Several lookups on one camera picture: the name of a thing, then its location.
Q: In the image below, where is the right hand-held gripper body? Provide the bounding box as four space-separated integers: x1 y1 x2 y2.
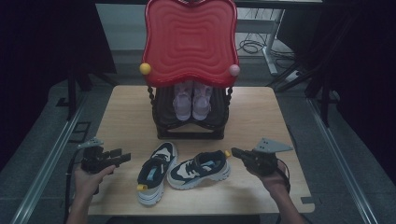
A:
245 137 294 176

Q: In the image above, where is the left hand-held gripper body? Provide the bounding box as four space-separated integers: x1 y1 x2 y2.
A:
77 137 120 175

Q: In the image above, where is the black and white child sneaker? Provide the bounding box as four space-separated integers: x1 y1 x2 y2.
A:
135 141 179 207
166 149 232 190

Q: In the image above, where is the purple child sandal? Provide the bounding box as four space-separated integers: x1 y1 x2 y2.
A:
191 81 214 121
172 81 194 121

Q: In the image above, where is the red and black shoe rack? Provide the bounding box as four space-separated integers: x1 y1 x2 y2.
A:
138 0 241 140

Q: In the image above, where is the person's left hand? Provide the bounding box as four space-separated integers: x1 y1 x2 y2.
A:
73 164 117 200

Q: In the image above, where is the person's right hand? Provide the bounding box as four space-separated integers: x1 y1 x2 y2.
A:
247 160 292 195

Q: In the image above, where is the black metal stand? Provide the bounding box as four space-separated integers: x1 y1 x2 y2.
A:
56 69 94 121
265 62 332 129

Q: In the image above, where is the white power strip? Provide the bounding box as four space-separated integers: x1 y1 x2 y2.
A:
284 70 304 82

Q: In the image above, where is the black curtain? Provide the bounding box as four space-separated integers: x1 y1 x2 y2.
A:
276 0 396 188
0 0 118 162

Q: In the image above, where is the right hand-held gripper black cable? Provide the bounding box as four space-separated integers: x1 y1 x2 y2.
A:
275 158 292 224

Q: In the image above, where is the metal floor rail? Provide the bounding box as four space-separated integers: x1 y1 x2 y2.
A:
10 92 92 224
306 97 379 224

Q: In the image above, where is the coil of black floor cables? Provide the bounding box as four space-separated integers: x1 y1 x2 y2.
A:
236 31 297 62

